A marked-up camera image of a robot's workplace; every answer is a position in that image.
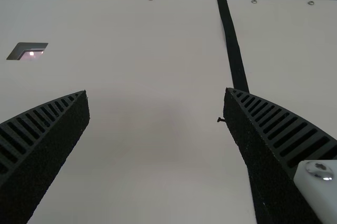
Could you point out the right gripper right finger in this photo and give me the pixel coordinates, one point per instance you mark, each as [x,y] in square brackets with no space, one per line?
[268,155]

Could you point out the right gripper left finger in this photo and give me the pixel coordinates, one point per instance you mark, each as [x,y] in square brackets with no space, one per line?
[47,142]

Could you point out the black strip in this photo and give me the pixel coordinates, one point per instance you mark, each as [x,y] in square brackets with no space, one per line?
[231,44]

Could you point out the small square scanner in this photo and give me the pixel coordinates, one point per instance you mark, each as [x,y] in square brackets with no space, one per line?
[26,52]

